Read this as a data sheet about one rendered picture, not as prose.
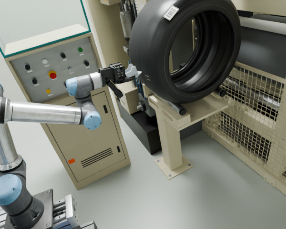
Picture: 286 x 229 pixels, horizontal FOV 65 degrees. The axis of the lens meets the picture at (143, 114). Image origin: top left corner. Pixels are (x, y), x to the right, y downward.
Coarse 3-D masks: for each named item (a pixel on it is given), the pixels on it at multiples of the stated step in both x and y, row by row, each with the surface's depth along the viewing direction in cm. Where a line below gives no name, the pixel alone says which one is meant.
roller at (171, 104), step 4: (152, 92) 147; (164, 100) 134; (168, 104) 130; (172, 104) 127; (176, 104) 125; (172, 108) 128; (176, 108) 124; (180, 108) 122; (184, 108) 122; (180, 112) 121; (184, 112) 123
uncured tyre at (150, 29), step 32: (160, 0) 102; (192, 0) 95; (224, 0) 102; (160, 32) 97; (224, 32) 129; (160, 64) 102; (192, 64) 145; (224, 64) 132; (160, 96) 118; (192, 96) 120
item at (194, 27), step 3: (192, 21) 156; (192, 24) 157; (195, 24) 157; (192, 27) 158; (195, 27) 157; (192, 30) 160; (195, 30) 160; (195, 33) 160; (195, 36) 162; (195, 39) 161; (195, 42) 164; (195, 45) 166
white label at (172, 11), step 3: (171, 6) 95; (174, 6) 94; (171, 9) 94; (174, 9) 94; (177, 9) 93; (168, 12) 95; (171, 12) 94; (174, 12) 93; (165, 15) 95; (168, 15) 94; (171, 15) 94; (168, 18) 94; (171, 18) 93
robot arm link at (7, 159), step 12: (0, 84) 91; (0, 96) 86; (0, 132) 94; (0, 144) 96; (12, 144) 101; (0, 156) 99; (12, 156) 102; (0, 168) 101; (12, 168) 102; (24, 168) 109
